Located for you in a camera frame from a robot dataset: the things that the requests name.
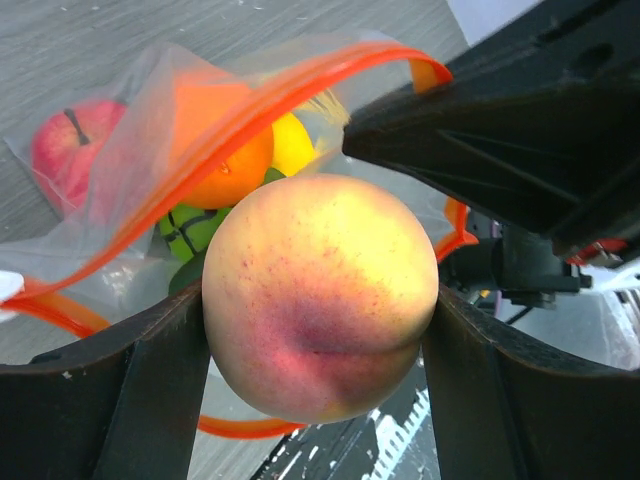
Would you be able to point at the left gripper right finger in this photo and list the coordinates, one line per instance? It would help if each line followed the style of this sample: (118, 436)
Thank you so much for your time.
(505, 405)

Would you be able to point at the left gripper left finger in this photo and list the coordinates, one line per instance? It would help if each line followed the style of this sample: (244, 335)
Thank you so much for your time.
(121, 404)

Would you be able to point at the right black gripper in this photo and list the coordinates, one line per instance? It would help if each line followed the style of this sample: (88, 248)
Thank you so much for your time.
(539, 128)

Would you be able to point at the dark green avocado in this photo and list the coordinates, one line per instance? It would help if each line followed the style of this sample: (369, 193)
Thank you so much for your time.
(188, 273)

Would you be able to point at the green striped melon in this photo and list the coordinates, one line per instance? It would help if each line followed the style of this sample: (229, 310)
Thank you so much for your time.
(188, 231)

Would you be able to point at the peach fruit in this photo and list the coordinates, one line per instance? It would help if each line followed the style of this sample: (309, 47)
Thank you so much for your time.
(316, 292)

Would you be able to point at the clear zip top bag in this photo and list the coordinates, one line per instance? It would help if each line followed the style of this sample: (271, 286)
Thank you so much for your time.
(132, 185)

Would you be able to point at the yellow lemon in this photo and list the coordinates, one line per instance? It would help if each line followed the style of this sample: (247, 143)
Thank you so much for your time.
(292, 147)

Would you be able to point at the red apple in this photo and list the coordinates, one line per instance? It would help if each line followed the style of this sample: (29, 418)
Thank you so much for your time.
(64, 147)

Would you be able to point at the orange fruit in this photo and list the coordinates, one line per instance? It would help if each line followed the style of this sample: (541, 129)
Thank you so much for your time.
(215, 141)

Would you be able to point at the white slotted cable duct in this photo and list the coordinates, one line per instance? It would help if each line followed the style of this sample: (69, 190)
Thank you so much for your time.
(393, 438)

